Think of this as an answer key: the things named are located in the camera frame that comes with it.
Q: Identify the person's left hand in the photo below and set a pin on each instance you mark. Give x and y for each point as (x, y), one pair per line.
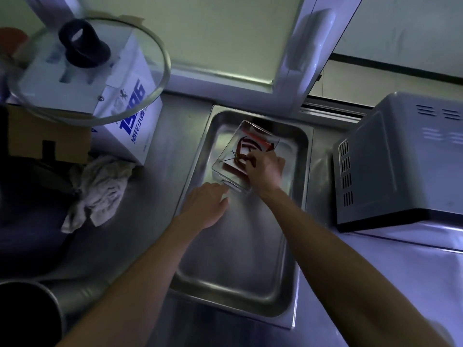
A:
(202, 207)

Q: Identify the person's right hand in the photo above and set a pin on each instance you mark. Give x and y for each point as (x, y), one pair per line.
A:
(267, 169)

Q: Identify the person's right fingers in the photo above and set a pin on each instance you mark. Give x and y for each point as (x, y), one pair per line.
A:
(250, 165)

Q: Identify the person's left thumb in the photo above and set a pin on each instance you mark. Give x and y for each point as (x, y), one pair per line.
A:
(222, 205)

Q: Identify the dark red dried chili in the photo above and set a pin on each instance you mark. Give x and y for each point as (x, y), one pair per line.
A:
(239, 161)

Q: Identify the clear plastic container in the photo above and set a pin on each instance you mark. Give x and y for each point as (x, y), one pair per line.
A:
(226, 166)

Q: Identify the person's left forearm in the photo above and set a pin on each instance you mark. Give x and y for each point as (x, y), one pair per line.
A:
(141, 285)

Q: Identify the person's right forearm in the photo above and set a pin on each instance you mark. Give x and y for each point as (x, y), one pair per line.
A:
(340, 271)

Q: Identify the curved red dried chili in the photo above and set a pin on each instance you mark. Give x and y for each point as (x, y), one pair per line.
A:
(244, 143)

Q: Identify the long orange-red chili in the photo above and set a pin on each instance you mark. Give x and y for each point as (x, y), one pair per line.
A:
(257, 139)

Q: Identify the stainless steel tray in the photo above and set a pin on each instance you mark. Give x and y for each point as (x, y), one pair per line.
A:
(231, 256)

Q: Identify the white box blue print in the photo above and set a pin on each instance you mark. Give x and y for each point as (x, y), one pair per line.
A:
(134, 115)

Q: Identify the crumpled grey cloth rag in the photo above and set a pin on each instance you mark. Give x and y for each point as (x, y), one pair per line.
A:
(96, 193)

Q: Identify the silver microwave oven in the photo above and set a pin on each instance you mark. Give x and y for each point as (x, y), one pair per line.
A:
(401, 162)

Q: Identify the glass pot lid black knob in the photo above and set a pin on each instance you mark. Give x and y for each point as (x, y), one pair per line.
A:
(85, 64)

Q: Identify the brown cardboard box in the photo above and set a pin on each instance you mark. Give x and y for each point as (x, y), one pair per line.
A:
(36, 137)

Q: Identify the stainless steel pot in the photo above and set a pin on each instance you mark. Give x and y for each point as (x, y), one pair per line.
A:
(27, 314)

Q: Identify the orange round object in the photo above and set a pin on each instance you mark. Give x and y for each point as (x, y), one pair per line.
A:
(11, 36)

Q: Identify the white window frame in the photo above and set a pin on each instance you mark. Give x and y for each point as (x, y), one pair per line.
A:
(307, 54)

